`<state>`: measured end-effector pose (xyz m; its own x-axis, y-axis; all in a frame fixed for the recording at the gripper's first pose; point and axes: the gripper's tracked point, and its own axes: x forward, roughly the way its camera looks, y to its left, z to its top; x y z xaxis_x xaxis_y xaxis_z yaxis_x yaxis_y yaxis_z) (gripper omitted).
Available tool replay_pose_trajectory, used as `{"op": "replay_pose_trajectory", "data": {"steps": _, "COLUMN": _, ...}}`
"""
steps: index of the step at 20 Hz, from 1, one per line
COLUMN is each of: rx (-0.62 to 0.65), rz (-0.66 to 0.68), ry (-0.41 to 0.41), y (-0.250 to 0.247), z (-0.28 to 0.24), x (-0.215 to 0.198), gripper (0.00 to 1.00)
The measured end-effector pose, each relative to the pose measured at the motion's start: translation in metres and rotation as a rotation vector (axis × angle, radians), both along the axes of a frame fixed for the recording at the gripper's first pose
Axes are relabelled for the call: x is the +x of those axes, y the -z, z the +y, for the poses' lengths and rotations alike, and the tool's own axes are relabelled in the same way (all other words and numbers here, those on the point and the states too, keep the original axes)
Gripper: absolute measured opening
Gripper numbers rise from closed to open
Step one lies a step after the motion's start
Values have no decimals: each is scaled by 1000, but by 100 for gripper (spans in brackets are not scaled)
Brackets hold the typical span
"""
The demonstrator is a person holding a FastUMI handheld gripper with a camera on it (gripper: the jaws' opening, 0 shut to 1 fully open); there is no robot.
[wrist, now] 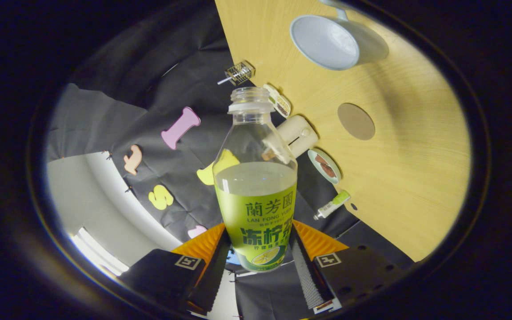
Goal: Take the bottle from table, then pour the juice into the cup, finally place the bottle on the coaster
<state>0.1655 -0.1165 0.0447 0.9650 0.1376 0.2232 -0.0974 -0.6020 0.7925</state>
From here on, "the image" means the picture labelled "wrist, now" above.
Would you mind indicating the white straw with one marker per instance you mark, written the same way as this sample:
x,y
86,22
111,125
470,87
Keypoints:
x,y
224,81

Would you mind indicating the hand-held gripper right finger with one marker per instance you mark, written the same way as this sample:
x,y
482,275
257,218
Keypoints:
x,y
302,275

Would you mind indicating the round brown coaster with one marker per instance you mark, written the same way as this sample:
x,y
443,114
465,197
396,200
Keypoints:
x,y
356,122

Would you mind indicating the green label juice bottle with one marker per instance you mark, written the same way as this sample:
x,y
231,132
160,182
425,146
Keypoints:
x,y
256,213

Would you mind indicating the white divided snack tray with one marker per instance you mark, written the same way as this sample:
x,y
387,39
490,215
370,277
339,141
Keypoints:
x,y
282,106

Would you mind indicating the pale grey cup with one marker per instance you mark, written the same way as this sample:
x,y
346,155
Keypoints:
x,y
362,44

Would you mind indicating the wooden table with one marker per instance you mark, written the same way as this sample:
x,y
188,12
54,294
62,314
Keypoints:
x,y
416,178

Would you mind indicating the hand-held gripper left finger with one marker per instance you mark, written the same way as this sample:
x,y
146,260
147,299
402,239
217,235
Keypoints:
x,y
214,275

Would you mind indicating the small white green bottle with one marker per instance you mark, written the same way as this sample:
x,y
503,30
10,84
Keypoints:
x,y
334,204

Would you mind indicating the brown meat piece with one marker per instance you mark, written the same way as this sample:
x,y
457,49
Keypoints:
x,y
321,159
328,170

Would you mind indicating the white toaster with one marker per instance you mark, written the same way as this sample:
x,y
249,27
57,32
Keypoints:
x,y
300,133

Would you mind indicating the pale green plate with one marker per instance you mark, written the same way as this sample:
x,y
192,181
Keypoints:
x,y
313,155

